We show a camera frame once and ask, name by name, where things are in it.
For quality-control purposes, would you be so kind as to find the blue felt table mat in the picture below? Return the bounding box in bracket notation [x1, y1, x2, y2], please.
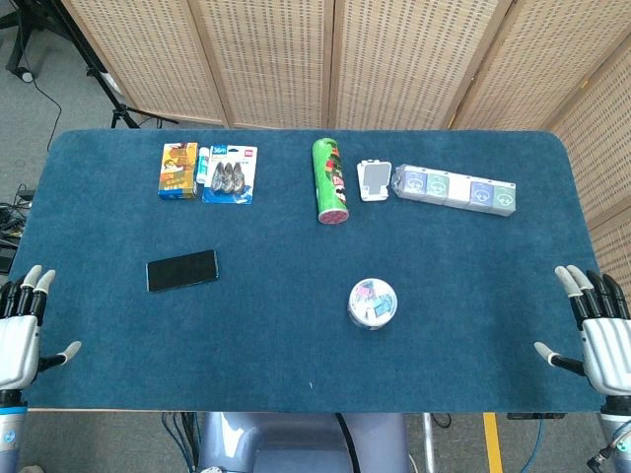
[8, 128, 612, 414]

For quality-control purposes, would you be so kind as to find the wrapped tissue pack row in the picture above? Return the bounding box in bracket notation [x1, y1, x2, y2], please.
[389, 163, 518, 218]

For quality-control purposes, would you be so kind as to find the woven folding screen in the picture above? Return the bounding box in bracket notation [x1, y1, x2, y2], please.
[59, 0, 631, 306]

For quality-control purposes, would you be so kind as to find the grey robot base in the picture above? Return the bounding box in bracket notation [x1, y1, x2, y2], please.
[195, 411, 411, 473]

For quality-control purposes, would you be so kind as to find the round clear clip container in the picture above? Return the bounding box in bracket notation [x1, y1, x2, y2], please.
[347, 278, 399, 331]

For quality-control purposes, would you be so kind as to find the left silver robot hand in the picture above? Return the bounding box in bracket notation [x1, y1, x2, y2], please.
[0, 264, 83, 392]

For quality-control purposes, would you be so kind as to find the black cable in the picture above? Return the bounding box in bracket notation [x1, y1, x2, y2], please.
[334, 412, 367, 473]

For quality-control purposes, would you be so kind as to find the blue binder clip package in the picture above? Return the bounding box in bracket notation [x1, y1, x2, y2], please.
[201, 144, 259, 206]

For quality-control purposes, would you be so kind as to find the black smartphone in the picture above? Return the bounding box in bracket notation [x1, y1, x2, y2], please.
[145, 249, 221, 294]

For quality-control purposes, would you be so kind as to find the orange yellow cardboard box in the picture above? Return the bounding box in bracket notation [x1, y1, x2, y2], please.
[157, 141, 199, 201]

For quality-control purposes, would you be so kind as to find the cluttered cable pile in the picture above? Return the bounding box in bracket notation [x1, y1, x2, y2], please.
[0, 182, 35, 275]

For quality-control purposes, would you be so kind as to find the black tripod stand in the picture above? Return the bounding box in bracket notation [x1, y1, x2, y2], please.
[48, 0, 179, 130]

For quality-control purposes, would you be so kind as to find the green chips can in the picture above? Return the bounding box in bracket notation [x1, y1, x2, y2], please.
[311, 138, 350, 228]

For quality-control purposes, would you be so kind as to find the white glue stick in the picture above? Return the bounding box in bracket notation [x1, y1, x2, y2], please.
[195, 143, 210, 185]

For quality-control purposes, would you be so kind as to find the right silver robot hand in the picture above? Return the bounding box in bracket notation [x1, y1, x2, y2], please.
[533, 264, 631, 399]

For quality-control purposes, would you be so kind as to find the small white blister pack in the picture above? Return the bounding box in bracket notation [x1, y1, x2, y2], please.
[356, 158, 394, 203]

